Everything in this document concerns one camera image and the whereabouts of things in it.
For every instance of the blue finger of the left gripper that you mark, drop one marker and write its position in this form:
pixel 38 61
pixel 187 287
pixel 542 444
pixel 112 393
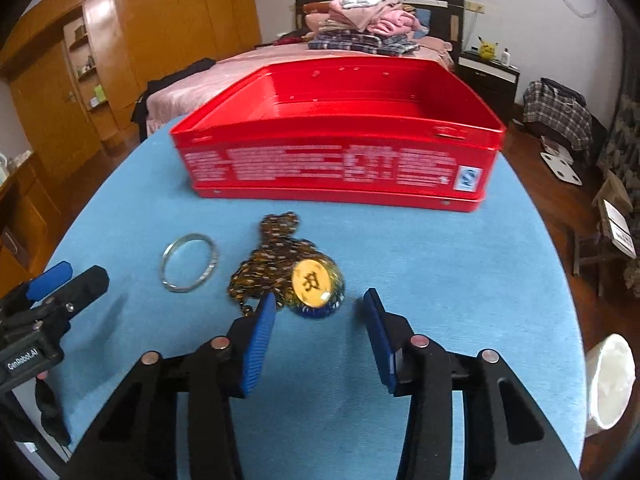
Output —
pixel 80 292
pixel 43 285

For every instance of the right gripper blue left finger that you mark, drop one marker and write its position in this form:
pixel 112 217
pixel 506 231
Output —
pixel 257 343

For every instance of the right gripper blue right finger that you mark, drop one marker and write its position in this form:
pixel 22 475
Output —
pixel 380 338

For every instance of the wooden side cabinet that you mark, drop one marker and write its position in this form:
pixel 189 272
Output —
pixel 30 223

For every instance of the silver bangle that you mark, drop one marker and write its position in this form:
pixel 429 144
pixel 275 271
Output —
pixel 172 248

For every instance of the blue table cloth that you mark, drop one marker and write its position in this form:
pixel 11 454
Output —
pixel 490 380

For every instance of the black garment on bed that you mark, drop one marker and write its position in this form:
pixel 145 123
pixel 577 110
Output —
pixel 141 112

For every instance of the red metal tin box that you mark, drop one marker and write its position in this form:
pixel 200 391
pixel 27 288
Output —
pixel 352 129

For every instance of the wooden wardrobe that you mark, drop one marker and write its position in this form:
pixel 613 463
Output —
pixel 76 67

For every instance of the white bin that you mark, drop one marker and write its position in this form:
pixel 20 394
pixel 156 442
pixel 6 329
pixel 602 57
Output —
pixel 611 373

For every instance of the white bathroom scale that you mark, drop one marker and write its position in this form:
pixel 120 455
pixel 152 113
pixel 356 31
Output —
pixel 561 169

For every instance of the small wooden stool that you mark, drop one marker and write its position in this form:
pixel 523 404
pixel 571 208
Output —
pixel 616 236

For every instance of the dark nightstand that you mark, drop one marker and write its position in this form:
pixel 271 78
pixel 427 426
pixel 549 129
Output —
pixel 493 82

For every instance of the yellow pikachu toy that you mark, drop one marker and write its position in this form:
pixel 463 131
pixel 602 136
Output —
pixel 487 50

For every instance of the white bottle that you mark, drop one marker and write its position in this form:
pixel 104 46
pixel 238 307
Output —
pixel 505 57

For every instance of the dark patterned curtain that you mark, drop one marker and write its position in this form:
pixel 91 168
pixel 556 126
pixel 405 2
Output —
pixel 620 154

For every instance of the bed with pink cover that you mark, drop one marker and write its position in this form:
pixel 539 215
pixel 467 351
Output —
pixel 443 45

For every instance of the pile of folded clothes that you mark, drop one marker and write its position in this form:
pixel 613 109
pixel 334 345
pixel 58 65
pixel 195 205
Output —
pixel 380 27

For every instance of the brown bead necklace yellow pendant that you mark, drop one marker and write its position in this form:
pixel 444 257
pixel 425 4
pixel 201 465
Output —
pixel 302 278

